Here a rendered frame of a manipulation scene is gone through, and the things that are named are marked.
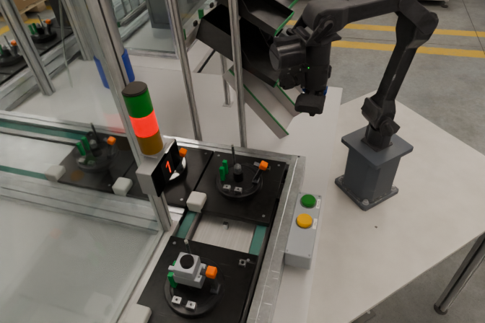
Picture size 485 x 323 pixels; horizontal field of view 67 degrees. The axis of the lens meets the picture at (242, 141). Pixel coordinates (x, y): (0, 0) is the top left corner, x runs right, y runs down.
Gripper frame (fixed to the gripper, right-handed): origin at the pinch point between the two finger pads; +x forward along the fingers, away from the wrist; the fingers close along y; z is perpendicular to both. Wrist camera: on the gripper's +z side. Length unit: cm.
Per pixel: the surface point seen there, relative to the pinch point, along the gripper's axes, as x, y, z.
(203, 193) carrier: 26.3, 12.8, 27.7
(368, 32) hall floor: 125, -317, -22
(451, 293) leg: 106, -21, -64
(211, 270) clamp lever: 17.8, 38.9, 14.7
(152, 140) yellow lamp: -4.4, 25.6, 29.7
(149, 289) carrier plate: 28, 42, 30
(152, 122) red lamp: -8.5, 24.7, 29.2
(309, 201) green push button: 28.2, 7.1, -1.9
